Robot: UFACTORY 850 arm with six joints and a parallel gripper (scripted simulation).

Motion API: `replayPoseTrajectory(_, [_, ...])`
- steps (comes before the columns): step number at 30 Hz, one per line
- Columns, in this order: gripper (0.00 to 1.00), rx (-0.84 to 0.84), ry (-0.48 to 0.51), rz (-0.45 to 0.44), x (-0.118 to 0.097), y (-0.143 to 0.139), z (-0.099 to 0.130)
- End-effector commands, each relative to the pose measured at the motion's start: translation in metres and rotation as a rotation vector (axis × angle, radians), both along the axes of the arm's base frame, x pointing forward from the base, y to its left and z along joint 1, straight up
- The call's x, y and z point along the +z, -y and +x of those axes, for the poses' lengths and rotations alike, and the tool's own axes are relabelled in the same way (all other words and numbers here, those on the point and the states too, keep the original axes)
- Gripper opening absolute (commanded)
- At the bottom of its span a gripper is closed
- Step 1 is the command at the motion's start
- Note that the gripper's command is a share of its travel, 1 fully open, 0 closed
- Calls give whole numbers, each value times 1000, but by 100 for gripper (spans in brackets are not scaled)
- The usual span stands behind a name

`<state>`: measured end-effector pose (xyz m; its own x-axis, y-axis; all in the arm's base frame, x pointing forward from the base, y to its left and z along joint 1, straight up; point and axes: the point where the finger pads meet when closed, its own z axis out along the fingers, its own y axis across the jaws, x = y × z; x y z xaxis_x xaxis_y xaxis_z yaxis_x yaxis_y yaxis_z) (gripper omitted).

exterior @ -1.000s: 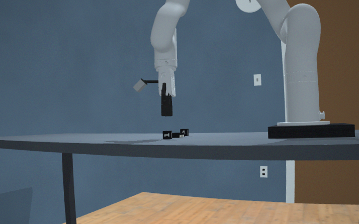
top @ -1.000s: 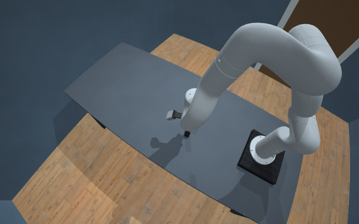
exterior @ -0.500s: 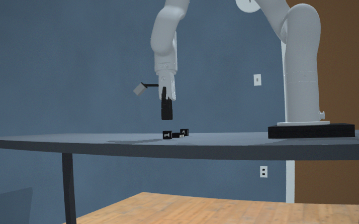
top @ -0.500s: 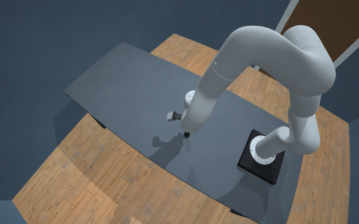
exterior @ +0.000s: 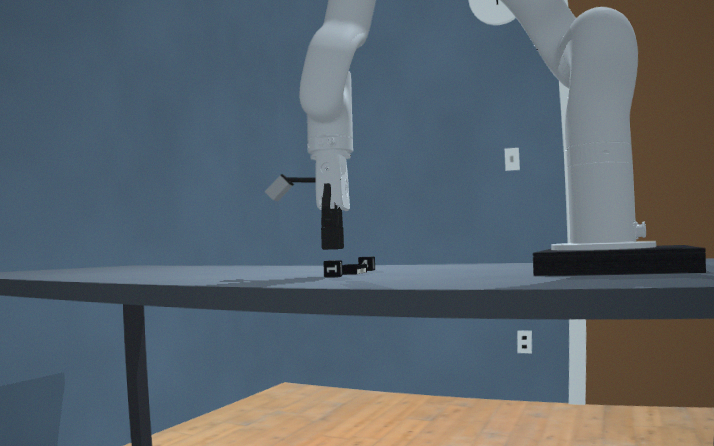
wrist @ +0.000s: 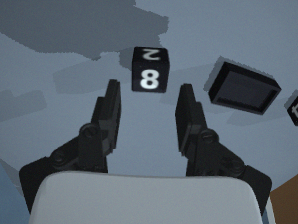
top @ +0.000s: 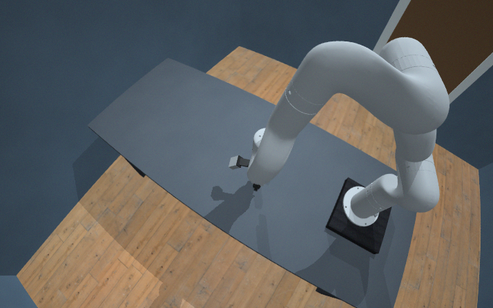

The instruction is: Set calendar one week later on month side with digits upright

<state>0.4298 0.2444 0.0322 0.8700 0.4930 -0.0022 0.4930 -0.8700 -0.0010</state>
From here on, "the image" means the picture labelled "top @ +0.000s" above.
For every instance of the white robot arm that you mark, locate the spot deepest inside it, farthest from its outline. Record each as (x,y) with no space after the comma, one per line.
(401,87)

